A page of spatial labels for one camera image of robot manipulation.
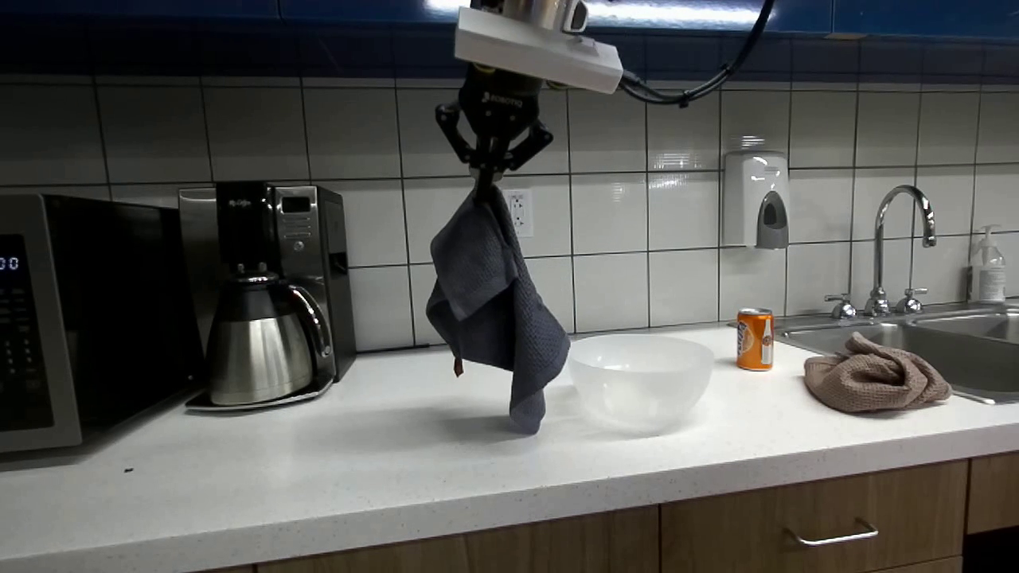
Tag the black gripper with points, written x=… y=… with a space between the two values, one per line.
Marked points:
x=499 y=99

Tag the dark grey towel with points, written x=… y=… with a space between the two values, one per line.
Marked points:
x=487 y=307

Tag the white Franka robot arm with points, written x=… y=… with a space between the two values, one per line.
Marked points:
x=535 y=11

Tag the translucent white bowl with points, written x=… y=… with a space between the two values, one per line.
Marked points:
x=640 y=382

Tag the brown crumpled towel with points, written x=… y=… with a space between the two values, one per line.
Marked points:
x=871 y=380

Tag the black coffee maker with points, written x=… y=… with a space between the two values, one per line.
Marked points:
x=302 y=235

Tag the blue upper cabinets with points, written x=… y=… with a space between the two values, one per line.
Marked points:
x=210 y=28

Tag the steel coffee carafe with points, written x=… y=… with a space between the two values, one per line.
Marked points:
x=258 y=345

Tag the orange soda can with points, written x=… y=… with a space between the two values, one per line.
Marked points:
x=757 y=341

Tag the chrome sink faucet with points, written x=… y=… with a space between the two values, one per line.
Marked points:
x=901 y=201

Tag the black steel microwave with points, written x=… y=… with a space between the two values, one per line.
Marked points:
x=97 y=321

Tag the stainless steel double sink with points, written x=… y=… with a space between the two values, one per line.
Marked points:
x=961 y=345

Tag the clear hand soap bottle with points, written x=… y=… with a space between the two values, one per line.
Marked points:
x=988 y=276

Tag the white wall outlet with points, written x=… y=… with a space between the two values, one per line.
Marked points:
x=520 y=216

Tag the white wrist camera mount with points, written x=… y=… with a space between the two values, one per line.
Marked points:
x=535 y=51

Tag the white wall soap dispenser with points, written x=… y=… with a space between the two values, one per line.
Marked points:
x=757 y=197

